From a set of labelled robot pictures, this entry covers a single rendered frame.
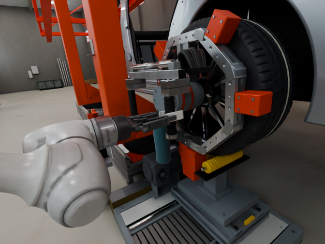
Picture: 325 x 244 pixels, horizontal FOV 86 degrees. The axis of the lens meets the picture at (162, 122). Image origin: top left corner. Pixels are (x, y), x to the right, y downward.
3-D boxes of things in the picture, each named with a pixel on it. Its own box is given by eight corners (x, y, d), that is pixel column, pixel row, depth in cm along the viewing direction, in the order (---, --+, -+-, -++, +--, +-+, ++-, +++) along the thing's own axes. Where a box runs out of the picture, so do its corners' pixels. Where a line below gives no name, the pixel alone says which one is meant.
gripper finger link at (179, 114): (164, 114, 57) (166, 114, 57) (182, 110, 61) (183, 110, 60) (165, 122, 58) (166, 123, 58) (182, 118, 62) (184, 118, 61)
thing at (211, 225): (268, 218, 104) (270, 205, 101) (228, 253, 87) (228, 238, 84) (207, 177, 146) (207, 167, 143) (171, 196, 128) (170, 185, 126)
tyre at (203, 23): (214, 1, 95) (182, 99, 140) (179, -4, 84) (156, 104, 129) (345, 58, 58) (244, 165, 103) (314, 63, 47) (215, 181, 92)
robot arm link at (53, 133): (92, 142, 55) (104, 166, 45) (33, 158, 47) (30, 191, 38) (86, 110, 50) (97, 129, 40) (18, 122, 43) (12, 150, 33)
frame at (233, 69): (242, 164, 73) (250, 16, 56) (231, 170, 69) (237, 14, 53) (169, 130, 118) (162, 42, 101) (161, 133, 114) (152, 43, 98)
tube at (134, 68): (183, 68, 81) (182, 43, 78) (146, 71, 72) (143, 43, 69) (163, 69, 96) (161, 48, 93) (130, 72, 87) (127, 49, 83)
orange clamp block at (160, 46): (175, 51, 95) (168, 40, 98) (163, 51, 91) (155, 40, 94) (170, 61, 100) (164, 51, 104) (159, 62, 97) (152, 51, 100)
